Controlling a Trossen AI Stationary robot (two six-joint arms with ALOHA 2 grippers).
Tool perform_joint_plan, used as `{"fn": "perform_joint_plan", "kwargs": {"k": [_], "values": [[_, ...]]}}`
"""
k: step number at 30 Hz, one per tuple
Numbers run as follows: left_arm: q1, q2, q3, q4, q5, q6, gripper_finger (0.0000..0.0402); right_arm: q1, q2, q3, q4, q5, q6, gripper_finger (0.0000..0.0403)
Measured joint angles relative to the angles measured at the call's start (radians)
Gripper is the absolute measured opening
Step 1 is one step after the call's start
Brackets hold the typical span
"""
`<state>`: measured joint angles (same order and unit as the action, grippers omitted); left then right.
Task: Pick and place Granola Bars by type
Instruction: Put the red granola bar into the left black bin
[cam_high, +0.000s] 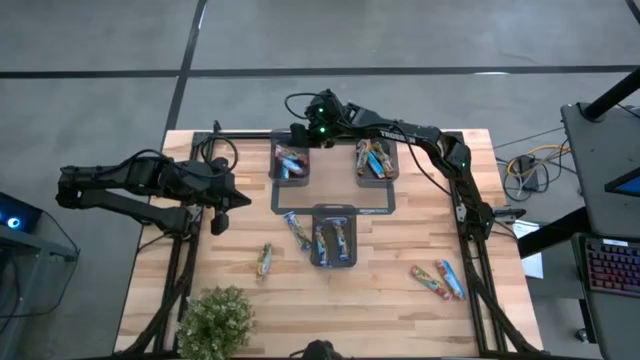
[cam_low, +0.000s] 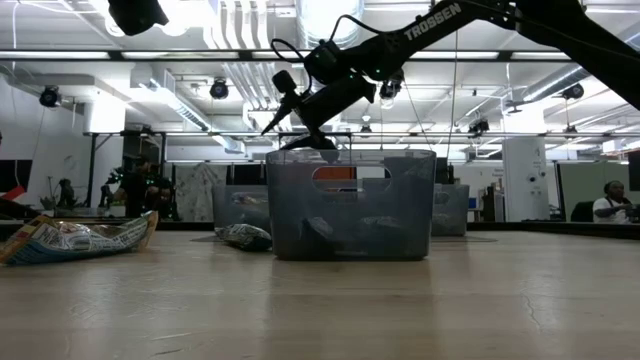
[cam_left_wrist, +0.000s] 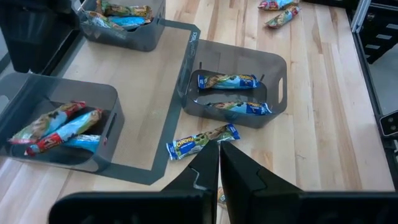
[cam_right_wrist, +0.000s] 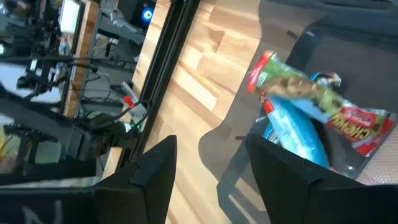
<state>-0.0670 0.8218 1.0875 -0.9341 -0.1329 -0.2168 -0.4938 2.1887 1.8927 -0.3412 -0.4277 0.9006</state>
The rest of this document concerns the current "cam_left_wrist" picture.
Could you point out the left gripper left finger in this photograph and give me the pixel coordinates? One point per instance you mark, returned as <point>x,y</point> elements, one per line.
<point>202,174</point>

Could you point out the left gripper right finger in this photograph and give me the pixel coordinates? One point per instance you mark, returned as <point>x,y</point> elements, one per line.
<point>239,180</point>

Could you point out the white patterned snack bag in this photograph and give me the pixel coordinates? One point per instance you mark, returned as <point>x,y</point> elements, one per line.
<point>99,20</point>

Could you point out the dark blue Chewy bar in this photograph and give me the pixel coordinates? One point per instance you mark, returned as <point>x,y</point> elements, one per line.
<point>228,81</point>
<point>199,142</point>
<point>241,108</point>

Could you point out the yellow-green granola bar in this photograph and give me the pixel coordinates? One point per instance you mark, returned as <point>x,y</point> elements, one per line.
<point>283,17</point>
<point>124,11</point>

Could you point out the light blue granola bar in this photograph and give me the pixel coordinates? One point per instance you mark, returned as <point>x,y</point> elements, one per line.
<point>85,142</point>
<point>130,22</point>

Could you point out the translucent dark-bordered baking mat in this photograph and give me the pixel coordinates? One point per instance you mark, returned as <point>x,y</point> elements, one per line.
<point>160,149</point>

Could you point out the grey translucent plastic bin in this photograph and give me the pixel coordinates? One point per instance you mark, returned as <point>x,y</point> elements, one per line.
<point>102,93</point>
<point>140,40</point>
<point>236,59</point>

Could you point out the black silver-rimmed table camera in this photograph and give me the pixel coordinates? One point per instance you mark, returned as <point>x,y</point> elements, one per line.
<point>390,124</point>

